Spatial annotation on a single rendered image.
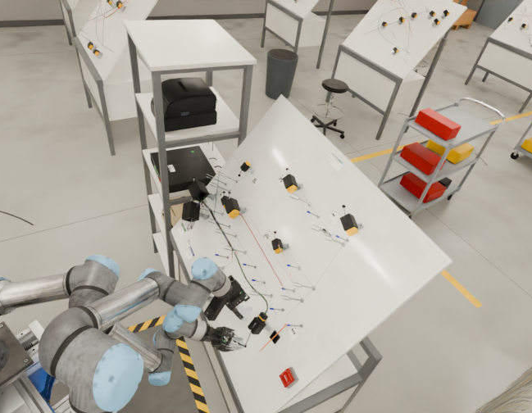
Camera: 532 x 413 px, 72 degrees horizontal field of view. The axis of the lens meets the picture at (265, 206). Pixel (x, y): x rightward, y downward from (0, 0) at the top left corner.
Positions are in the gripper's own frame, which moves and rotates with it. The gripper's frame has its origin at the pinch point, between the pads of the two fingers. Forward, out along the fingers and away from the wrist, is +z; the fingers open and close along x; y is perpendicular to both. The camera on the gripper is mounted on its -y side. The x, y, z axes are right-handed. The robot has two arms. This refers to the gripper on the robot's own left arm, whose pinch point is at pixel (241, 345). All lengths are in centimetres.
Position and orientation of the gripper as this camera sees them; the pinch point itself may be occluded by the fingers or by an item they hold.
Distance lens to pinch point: 164.5
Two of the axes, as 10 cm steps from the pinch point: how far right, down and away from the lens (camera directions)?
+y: 6.0, -2.9, -7.5
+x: 2.0, -8.5, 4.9
